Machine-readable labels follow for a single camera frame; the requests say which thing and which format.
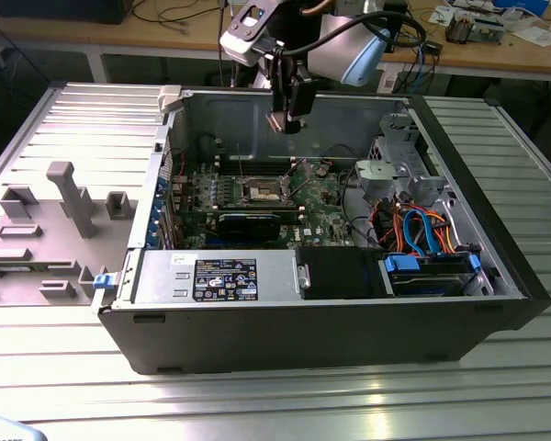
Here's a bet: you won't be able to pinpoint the CPU socket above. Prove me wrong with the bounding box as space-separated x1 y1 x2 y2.
240 174 289 207

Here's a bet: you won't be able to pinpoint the silver power supply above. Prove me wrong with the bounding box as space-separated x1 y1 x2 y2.
132 249 300 305

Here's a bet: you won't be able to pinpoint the silver latch plate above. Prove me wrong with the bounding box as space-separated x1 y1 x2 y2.
294 261 311 290

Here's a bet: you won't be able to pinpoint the white label sheet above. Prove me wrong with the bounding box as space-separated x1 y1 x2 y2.
377 62 399 94

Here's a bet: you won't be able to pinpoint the blue expansion card retainer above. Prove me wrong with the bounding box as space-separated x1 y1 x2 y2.
147 181 167 249

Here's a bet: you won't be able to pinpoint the black PC case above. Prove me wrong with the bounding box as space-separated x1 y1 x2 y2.
91 85 551 379

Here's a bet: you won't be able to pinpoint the silver drive cage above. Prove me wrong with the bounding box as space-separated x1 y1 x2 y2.
369 111 454 206

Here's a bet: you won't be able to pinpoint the black cable with white label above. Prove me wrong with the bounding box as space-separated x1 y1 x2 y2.
196 131 225 161

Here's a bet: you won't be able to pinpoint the white papers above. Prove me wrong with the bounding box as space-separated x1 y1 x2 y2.
509 20 551 48

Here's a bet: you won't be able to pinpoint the green motherboard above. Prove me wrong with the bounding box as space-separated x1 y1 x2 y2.
172 155 359 253

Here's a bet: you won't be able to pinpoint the black graphics card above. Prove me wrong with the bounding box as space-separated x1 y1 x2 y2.
216 210 284 243

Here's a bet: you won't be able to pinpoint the hard disk in blue carrier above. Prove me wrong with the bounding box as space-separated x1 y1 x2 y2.
378 254 484 299

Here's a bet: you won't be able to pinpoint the silver CPU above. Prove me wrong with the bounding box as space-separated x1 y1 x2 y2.
265 112 289 134

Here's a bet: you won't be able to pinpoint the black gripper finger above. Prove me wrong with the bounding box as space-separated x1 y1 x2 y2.
283 62 317 135
267 44 289 115

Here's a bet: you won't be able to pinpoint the silver metal bracket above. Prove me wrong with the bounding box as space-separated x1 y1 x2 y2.
354 158 399 202

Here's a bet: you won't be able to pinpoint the grey electronic device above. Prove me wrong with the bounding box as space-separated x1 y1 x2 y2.
467 16 507 46

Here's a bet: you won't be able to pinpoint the blue case latch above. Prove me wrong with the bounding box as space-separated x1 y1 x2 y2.
93 272 120 292

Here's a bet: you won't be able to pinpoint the white rounded object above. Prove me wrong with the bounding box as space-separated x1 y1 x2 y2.
0 413 46 441

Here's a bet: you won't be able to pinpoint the orange wire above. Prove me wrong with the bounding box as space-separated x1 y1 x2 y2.
392 204 458 256

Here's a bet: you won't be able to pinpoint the grey parts rack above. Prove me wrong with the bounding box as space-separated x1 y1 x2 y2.
0 160 137 308

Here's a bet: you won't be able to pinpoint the wooden desk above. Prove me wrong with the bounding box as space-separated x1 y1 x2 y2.
0 0 551 84

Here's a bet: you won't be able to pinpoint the blue box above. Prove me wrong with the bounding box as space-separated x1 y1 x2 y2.
491 0 551 14

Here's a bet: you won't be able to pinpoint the blue wire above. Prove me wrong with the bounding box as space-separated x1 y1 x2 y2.
401 207 444 257

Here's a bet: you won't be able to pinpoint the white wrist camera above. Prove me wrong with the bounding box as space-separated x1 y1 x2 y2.
219 0 279 65

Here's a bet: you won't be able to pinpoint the black box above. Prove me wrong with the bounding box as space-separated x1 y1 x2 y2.
0 0 135 25

